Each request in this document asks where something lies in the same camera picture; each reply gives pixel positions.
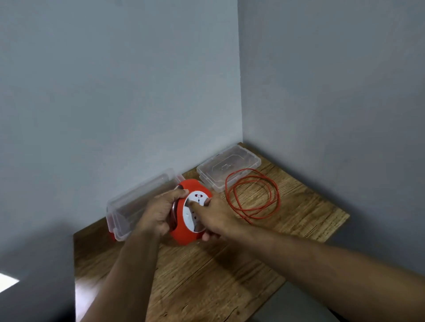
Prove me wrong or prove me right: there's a person's left forearm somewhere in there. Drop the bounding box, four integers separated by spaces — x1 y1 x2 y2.
81 228 163 322

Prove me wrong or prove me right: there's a red round extension cord reel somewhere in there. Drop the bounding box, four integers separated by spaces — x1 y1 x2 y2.
169 179 214 246

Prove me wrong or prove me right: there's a clear plastic storage box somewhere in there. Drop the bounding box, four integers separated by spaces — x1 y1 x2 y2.
106 168 185 242

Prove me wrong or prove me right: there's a person's right forearm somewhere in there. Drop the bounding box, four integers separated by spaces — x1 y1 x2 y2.
229 222 425 322

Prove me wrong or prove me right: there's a person's right hand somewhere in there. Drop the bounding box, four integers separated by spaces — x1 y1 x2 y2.
189 197 248 242

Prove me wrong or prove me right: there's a clear plastic box lid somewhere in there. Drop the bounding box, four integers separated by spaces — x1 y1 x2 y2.
196 144 262 194

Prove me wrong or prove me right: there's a person's left hand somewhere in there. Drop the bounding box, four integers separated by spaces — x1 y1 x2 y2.
135 189 190 238

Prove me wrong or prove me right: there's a red coiled wire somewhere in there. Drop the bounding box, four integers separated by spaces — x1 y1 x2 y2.
225 169 281 225

